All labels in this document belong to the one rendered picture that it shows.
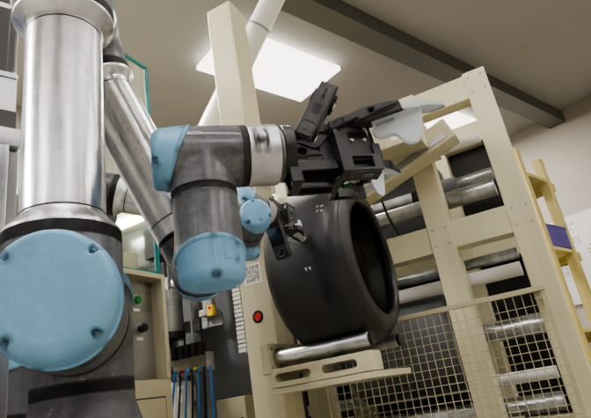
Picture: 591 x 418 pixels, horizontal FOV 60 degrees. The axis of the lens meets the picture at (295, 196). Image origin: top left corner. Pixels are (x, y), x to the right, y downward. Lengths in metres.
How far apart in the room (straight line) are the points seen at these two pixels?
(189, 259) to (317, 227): 1.10
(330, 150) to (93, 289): 0.32
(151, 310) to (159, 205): 1.31
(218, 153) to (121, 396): 0.29
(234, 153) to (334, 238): 1.04
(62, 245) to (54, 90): 0.19
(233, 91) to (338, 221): 0.87
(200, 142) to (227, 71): 1.75
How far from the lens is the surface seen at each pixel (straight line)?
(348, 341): 1.66
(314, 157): 0.63
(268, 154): 0.60
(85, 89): 0.63
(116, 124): 0.75
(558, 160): 7.41
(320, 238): 1.60
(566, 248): 4.68
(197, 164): 0.58
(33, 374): 0.67
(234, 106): 2.22
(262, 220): 1.17
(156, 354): 1.97
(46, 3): 0.69
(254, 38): 2.75
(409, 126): 0.64
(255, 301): 1.92
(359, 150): 0.63
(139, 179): 0.71
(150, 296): 2.00
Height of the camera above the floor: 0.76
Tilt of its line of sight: 21 degrees up
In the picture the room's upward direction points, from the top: 10 degrees counter-clockwise
